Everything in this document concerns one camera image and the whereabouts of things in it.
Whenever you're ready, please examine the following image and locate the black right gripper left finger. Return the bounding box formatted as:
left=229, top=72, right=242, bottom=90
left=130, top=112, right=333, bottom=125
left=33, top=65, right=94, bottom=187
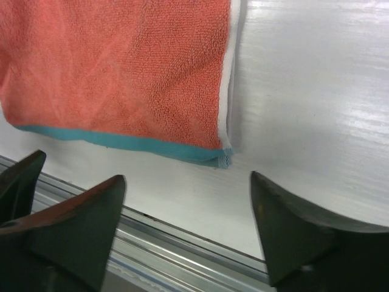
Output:
left=1, top=175, right=126, bottom=291

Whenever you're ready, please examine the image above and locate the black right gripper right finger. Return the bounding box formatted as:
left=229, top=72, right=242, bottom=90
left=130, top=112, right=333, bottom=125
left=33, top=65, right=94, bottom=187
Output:
left=250, top=172, right=388, bottom=291

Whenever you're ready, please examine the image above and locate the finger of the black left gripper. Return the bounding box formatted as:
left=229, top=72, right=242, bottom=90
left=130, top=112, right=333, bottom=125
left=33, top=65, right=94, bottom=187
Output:
left=1, top=150, right=46, bottom=224

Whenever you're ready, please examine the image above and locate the orange towel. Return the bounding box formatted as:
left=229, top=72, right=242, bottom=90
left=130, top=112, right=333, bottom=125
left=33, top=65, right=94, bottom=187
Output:
left=1, top=1, right=241, bottom=169

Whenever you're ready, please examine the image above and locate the aluminium mounting rail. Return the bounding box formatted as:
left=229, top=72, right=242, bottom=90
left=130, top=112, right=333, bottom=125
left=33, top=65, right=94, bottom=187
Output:
left=0, top=154, right=271, bottom=292

